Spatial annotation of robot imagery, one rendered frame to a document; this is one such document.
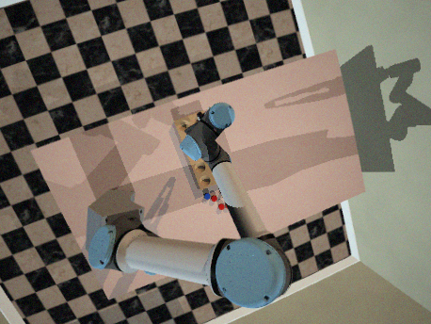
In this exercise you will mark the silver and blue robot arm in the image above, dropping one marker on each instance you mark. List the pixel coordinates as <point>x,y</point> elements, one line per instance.
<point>248,272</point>

